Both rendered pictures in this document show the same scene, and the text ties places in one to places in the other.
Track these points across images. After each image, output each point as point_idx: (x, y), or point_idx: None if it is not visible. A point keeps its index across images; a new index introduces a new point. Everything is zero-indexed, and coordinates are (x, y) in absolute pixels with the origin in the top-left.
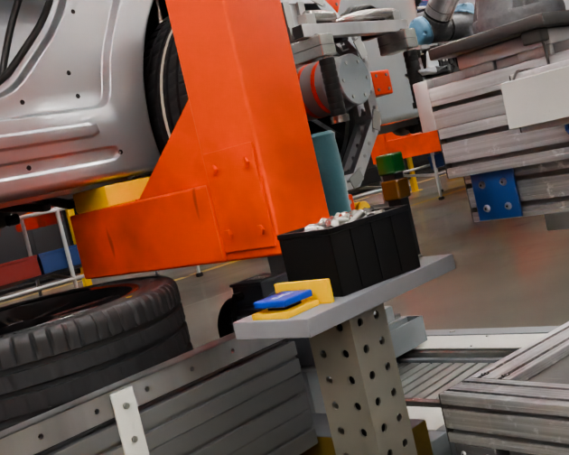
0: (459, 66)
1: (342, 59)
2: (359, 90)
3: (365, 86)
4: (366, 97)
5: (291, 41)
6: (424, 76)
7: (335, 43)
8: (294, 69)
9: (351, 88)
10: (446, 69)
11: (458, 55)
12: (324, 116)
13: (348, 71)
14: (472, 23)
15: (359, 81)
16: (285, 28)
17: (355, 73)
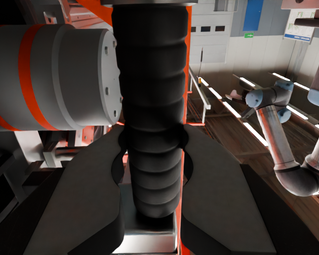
0: (316, 10)
1: (121, 103)
2: (110, 57)
3: (106, 70)
4: (104, 43)
5: (53, 142)
6: (120, 200)
7: (39, 180)
8: (190, 43)
9: (115, 60)
10: (309, 236)
11: (314, 18)
12: (9, 25)
13: (118, 87)
14: None
15: (111, 76)
16: (188, 70)
17: (114, 89)
